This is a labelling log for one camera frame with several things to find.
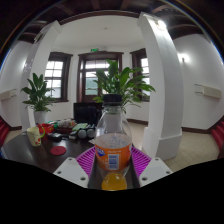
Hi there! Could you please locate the black chair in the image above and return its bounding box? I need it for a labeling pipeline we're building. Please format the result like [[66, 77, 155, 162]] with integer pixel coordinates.
[[73, 102, 104, 127]]

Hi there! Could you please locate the red box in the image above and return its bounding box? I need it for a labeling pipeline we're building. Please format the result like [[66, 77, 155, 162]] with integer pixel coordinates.
[[37, 122, 56, 135]]

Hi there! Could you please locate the clear orange drink bottle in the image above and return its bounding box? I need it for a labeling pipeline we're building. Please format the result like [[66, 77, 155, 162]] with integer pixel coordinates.
[[94, 93, 133, 192]]

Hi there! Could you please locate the small potted leafy plant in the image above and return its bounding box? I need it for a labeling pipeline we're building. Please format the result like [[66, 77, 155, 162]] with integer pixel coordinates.
[[20, 73, 58, 125]]

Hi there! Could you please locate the green book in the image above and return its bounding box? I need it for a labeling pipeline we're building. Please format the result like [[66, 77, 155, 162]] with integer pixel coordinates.
[[71, 122, 89, 132]]

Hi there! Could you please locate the flat round red coaster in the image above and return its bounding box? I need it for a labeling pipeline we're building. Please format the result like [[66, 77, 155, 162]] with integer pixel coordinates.
[[50, 145, 67, 156]]

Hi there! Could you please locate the grey ball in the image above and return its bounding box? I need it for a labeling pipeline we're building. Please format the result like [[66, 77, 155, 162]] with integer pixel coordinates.
[[77, 128, 88, 140], [85, 127, 97, 139]]

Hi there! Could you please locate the flat black device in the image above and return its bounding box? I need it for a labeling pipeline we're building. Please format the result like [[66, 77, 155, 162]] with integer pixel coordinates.
[[46, 132, 64, 142]]

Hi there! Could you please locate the dark wooden glazed door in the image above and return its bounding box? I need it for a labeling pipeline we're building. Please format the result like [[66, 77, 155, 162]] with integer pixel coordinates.
[[77, 50, 124, 104]]

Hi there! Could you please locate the wall lamp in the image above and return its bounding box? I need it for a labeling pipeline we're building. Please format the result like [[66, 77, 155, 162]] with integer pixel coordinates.
[[177, 52, 190, 64]]

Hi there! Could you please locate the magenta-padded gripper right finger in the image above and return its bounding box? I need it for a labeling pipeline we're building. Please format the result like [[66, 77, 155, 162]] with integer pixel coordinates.
[[127, 145, 174, 190]]

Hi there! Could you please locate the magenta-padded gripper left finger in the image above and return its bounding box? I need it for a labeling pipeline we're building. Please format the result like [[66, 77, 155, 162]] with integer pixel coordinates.
[[53, 145, 103, 190]]

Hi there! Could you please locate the red sofa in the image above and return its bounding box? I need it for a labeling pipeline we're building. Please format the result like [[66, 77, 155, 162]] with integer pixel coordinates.
[[0, 116, 11, 148], [210, 116, 224, 151]]

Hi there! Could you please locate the cream paper cup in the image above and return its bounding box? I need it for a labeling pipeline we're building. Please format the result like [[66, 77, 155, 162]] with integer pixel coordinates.
[[26, 125, 46, 147]]

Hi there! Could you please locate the dark framed window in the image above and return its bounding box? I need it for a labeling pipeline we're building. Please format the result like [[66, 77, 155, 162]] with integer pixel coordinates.
[[130, 48, 151, 101], [44, 51, 74, 103]]

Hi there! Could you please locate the large potted leafy plant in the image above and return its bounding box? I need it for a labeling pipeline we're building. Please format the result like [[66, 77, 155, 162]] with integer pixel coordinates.
[[92, 59, 156, 113]]

